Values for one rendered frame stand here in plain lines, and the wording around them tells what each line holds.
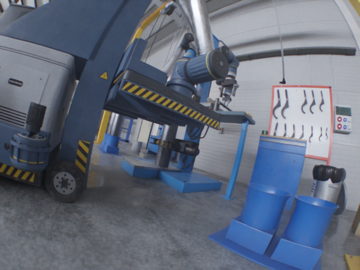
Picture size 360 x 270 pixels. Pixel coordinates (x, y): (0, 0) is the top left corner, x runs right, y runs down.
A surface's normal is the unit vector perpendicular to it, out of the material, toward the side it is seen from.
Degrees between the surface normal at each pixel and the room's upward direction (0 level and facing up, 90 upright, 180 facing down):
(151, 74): 90
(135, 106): 90
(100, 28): 90
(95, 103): 90
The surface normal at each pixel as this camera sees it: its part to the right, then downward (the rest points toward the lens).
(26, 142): 0.63, 0.10
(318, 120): -0.72, -0.22
